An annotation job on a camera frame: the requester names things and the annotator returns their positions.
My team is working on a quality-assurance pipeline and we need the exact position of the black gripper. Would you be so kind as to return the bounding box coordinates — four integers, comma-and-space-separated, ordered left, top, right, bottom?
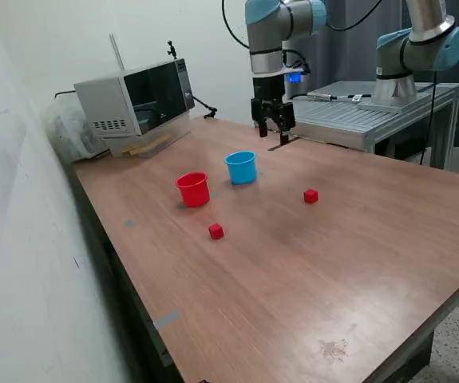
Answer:
250, 74, 296, 146

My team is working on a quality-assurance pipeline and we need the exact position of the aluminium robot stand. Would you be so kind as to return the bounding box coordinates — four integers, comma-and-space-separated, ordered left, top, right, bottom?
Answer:
252, 81, 459, 171

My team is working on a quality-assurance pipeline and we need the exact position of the blue plastic cup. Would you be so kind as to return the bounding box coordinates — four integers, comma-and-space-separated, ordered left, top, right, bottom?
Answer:
224, 150, 259, 186

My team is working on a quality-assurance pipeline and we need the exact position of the dark grey curtain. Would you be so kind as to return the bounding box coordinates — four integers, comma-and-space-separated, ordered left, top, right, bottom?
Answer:
287, 0, 459, 152

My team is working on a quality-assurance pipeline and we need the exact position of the clear acrylic riser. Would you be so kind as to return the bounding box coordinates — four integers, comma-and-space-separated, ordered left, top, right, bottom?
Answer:
107, 115, 192, 159

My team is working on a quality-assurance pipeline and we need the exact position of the red plastic cup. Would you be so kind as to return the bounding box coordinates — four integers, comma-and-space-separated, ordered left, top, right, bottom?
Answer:
175, 171, 211, 208

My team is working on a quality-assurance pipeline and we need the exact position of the wooden strip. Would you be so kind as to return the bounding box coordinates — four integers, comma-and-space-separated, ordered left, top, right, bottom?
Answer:
121, 135, 172, 156

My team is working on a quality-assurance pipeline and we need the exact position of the silver microwave oven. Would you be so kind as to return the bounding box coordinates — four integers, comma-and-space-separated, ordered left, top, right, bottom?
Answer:
73, 58, 196, 139

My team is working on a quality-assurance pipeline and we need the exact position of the white rod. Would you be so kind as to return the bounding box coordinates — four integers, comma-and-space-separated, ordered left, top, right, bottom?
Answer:
109, 34, 127, 73

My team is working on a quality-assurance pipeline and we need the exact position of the clear plastic bag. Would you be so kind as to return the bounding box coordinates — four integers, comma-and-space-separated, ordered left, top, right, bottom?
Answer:
43, 97, 111, 163

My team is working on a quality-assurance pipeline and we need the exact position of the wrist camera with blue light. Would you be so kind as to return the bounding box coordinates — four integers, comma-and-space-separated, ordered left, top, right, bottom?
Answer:
283, 66, 307, 87

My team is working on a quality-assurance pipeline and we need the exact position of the cable with silver connector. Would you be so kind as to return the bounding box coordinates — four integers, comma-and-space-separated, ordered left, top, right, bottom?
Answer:
291, 91, 374, 103

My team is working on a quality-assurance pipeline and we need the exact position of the black arm loop cable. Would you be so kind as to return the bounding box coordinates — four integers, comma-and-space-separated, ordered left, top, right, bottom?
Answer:
220, 0, 386, 51

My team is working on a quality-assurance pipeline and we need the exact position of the black hanging base cable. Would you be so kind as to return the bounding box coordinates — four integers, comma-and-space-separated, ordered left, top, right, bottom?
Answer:
419, 70, 440, 165

